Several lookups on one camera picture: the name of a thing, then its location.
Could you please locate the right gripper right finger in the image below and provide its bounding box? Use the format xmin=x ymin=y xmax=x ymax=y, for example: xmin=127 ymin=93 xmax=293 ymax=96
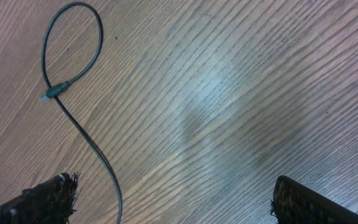
xmin=270 ymin=175 xmax=358 ymax=224

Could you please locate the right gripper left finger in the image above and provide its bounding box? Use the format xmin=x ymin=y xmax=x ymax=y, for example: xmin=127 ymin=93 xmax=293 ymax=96
xmin=0 ymin=172 xmax=79 ymax=224

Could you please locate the black USB cable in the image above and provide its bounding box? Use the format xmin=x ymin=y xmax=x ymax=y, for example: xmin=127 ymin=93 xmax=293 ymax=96
xmin=40 ymin=1 xmax=124 ymax=224

